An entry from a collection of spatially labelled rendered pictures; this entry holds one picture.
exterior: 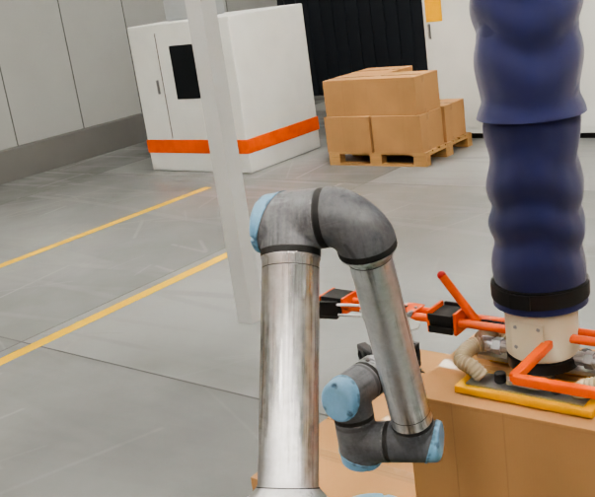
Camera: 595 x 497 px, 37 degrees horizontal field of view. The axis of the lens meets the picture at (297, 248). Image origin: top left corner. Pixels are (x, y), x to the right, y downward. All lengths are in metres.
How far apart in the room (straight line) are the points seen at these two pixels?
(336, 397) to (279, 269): 0.41
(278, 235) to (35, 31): 10.87
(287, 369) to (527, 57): 0.82
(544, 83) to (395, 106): 7.13
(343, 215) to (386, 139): 7.53
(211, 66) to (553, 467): 3.46
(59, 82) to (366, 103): 4.91
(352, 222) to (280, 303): 0.20
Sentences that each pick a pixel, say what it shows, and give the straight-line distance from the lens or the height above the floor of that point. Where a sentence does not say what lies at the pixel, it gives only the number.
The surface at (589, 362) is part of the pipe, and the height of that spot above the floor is 1.02.
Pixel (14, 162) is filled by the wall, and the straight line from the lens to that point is 11.93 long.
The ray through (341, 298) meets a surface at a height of 1.10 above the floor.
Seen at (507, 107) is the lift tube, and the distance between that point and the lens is 1.95.
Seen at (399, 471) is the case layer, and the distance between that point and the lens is 2.68.
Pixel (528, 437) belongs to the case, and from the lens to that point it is 2.12.
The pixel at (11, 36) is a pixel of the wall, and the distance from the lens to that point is 12.19.
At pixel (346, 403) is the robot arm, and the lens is 1.91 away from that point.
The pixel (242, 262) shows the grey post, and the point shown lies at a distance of 5.27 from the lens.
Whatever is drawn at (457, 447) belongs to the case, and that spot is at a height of 0.83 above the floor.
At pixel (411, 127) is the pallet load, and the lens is 8.95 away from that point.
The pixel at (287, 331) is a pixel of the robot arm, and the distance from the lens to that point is 1.60.
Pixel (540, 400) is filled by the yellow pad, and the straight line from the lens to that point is 2.12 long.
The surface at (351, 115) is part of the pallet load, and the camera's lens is 9.37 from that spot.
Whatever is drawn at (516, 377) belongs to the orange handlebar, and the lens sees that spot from 1.96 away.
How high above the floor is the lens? 1.95
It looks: 17 degrees down
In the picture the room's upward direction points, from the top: 8 degrees counter-clockwise
